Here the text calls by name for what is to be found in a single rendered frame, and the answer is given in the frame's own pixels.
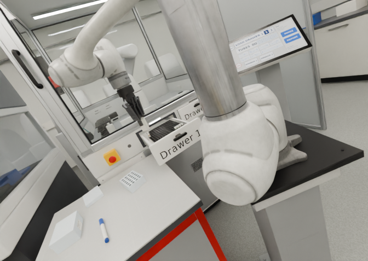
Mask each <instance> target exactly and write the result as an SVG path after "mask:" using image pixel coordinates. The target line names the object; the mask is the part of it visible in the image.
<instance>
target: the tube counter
mask: <svg viewBox="0 0 368 261"><path fill-rule="evenodd" d="M277 37H278V34H277V33H273V34H271V35H269V36H266V37H264V38H261V39H259V40H257V41H254V42H252V43H251V45H252V47H255V46H257V45H260V44H262V43H265V42H267V41H269V40H272V39H274V38H277Z"/></svg>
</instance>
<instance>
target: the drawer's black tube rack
mask: <svg viewBox="0 0 368 261"><path fill-rule="evenodd" d="M179 124H181V123H177V122H175V121H172V120H168V121H167V122H165V123H163V124H162V125H159V126H158V127H156V128H154V129H153V130H151V131H149V134H150V135H151V136H150V137H149V139H151V140H152V141H153V142H156V140H157V139H158V138H160V137H162V136H163V135H165V134H167V133H168V132H170V131H172V130H173V129H175V128H174V127H175V126H177V125H179Z"/></svg>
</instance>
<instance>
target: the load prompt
mask: <svg viewBox="0 0 368 261"><path fill-rule="evenodd" d="M275 31H276V30H275V29H274V27H273V26H272V27H270V28H268V29H265V30H263V31H261V32H259V33H256V34H253V35H252V36H250V37H247V38H244V39H242V40H240V41H238V42H235V43H234V46H235V48H238V47H240V46H242V45H244V44H247V43H250V42H252V41H254V40H256V39H259V38H261V37H263V36H266V35H268V34H270V33H273V32H275Z"/></svg>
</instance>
